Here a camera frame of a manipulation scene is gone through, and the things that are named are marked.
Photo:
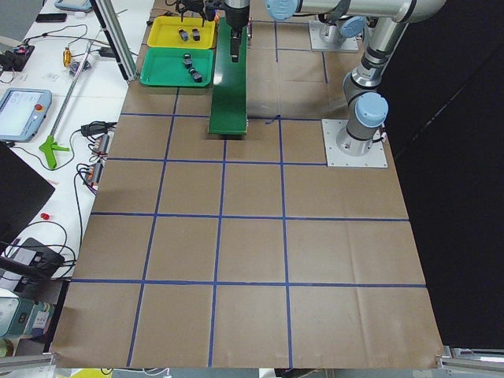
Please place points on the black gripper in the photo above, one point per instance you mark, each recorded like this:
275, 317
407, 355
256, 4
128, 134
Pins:
237, 20

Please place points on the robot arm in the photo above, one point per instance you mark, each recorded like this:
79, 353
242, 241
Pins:
282, 10
367, 109

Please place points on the yellow plastic tray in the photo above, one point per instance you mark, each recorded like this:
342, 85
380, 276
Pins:
177, 32

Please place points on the green conveyor belt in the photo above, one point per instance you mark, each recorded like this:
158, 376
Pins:
228, 115

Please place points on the green plastic tray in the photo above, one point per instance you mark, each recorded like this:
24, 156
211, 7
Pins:
163, 67

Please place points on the black power adapter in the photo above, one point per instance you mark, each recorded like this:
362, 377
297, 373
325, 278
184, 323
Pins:
106, 52

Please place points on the black smartphone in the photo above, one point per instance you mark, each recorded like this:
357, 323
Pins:
51, 18

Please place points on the teach pendant tablet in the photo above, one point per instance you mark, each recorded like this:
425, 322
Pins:
22, 113

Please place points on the black laptop computer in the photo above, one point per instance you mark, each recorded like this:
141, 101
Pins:
23, 194

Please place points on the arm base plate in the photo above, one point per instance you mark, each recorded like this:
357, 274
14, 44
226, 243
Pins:
324, 38
343, 151

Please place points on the aluminium frame post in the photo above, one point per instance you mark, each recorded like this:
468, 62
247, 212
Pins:
110, 25

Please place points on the green handled reacher tool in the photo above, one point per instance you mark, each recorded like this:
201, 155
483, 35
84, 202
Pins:
50, 145

